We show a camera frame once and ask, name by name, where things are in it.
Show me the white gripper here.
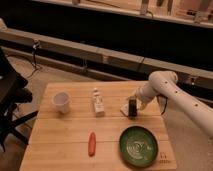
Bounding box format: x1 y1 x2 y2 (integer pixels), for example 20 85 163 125
133 88 149 110

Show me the black eraser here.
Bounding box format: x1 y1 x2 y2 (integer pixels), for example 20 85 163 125
128 98 137 118

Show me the black chair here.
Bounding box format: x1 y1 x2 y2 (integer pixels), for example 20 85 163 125
0 47 38 151

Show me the orange carrot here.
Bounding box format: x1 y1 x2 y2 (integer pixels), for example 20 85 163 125
88 132 96 157

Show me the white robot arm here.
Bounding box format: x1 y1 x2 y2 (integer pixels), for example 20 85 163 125
134 71 213 139

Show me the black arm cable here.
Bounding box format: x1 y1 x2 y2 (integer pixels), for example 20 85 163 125
156 94 168 116

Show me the white plastic cup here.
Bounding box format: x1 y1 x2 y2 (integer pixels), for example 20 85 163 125
52 92 70 114

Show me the white tube bottle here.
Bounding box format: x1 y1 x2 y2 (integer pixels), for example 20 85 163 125
92 88 105 117

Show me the green ceramic plate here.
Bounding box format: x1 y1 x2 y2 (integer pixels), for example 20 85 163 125
119 126 159 168

